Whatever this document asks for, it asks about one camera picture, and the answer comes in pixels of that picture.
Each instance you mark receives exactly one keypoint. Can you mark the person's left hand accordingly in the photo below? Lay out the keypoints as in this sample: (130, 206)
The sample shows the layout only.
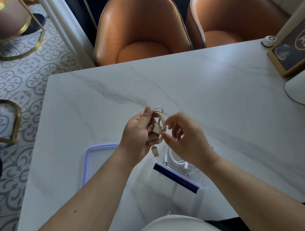
(134, 136)

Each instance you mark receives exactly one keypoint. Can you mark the person's right hand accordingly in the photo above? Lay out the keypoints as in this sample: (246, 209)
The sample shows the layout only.
(193, 142)

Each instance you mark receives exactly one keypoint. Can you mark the person's right middle finger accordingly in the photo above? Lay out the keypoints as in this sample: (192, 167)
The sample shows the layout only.
(174, 131)

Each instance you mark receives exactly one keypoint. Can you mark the person's left thumb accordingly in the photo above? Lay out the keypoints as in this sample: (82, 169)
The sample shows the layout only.
(144, 118)

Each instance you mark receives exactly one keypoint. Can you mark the person's right thumb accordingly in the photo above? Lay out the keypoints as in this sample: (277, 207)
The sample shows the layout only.
(169, 140)

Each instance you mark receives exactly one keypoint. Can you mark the person's left forearm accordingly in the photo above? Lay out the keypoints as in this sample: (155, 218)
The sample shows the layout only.
(100, 192)

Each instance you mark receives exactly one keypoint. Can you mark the person's right forearm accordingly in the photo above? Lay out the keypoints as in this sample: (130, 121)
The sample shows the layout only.
(252, 192)

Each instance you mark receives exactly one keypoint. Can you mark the clear container with blue clip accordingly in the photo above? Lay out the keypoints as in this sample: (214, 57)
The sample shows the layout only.
(176, 177)

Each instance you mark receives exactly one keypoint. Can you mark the clear lid with blue rim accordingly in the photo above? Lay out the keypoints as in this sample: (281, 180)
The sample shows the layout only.
(100, 164)

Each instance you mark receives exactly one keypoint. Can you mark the white chair back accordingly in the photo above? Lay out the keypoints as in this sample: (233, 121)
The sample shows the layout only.
(178, 223)

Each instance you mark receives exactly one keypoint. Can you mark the orange leather chair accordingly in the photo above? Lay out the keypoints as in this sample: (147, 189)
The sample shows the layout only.
(143, 28)
(238, 21)

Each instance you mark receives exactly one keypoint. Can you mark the person's dark clothing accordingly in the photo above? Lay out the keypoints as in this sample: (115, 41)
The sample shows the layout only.
(228, 225)

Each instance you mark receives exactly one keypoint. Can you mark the white round lamp base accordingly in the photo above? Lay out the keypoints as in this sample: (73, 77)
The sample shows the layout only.
(296, 88)

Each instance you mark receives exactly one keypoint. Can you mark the small white round device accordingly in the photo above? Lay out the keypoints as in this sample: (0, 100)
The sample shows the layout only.
(269, 41)

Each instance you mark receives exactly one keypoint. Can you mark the wooden framed chalkboard sign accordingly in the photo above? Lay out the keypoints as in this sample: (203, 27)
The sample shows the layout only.
(289, 50)

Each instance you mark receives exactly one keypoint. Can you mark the white door frame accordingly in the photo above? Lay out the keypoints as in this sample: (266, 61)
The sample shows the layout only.
(69, 31)

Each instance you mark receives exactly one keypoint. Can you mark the gold metal stool frame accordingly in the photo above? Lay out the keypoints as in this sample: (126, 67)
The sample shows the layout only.
(17, 119)

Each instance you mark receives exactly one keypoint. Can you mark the pink stool with gold frame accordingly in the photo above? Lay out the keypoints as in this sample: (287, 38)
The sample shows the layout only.
(14, 21)

